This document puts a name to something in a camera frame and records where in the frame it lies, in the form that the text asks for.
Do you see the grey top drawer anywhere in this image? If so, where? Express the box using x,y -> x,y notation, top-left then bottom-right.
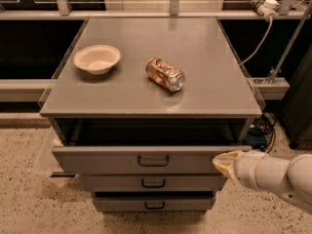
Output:
52,146 -> 251,175

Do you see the grey drawer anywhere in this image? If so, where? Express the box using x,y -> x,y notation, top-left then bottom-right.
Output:
93,196 -> 215,213
79,175 -> 226,192
52,146 -> 251,175

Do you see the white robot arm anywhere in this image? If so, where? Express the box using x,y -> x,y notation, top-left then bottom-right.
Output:
213,150 -> 312,214

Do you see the grey middle drawer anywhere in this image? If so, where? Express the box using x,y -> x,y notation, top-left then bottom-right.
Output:
79,175 -> 226,192

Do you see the grey drawer cabinet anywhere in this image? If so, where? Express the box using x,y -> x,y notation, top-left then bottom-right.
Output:
41,18 -> 261,212

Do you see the grey bottom drawer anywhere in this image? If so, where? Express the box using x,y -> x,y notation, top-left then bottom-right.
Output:
93,196 -> 215,213

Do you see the blue box on floor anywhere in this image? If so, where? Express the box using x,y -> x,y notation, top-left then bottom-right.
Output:
244,129 -> 267,149

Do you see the dark cabinet at right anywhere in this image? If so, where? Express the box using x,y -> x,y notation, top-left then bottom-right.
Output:
281,46 -> 312,149

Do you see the crushed gold soda can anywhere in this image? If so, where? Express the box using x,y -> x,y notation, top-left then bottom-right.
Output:
145,58 -> 185,93

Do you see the white power strip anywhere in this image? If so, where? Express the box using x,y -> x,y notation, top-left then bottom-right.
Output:
247,0 -> 279,21

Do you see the white paper bowl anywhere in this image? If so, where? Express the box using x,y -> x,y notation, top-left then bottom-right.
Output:
73,45 -> 121,75

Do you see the black cable bundle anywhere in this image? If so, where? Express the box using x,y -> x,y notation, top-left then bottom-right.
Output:
253,110 -> 278,154

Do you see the black middle drawer handle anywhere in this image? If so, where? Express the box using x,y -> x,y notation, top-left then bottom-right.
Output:
141,178 -> 166,188

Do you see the black drawer handle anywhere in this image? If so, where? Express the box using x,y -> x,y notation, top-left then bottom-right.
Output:
141,178 -> 166,188
144,202 -> 165,210
137,156 -> 170,167

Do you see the black top drawer handle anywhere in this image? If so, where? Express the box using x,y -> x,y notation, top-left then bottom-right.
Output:
137,156 -> 170,167

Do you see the black bottom drawer handle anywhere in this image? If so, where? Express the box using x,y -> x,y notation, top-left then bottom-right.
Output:
144,202 -> 165,210

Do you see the white power cable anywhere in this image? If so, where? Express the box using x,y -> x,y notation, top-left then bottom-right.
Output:
238,15 -> 273,66

